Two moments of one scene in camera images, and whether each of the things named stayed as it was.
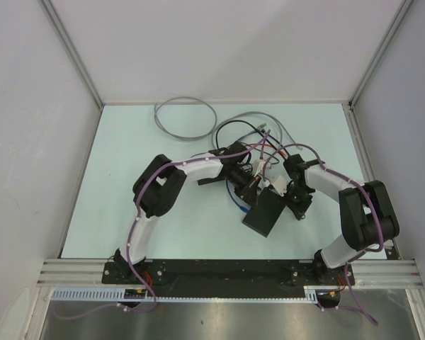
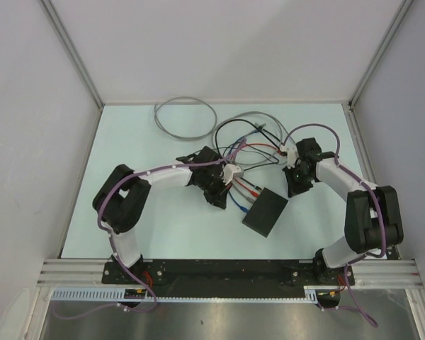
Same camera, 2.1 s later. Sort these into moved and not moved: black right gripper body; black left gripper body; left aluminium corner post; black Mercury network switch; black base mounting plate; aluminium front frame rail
Moved: black right gripper body; black left gripper body
Not moved: aluminium front frame rail; left aluminium corner post; black base mounting plate; black Mercury network switch
